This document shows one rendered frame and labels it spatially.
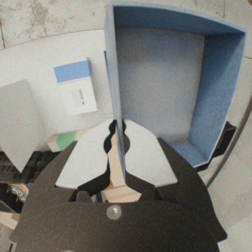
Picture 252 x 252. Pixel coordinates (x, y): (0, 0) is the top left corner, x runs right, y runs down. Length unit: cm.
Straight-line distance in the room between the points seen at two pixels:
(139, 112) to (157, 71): 7
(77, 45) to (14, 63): 29
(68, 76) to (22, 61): 25
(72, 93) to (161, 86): 35
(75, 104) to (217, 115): 43
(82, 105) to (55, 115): 20
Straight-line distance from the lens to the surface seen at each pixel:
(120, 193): 79
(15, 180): 69
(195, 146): 25
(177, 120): 22
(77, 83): 45
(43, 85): 60
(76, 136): 59
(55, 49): 56
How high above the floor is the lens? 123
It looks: 58 degrees down
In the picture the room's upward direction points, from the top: 160 degrees clockwise
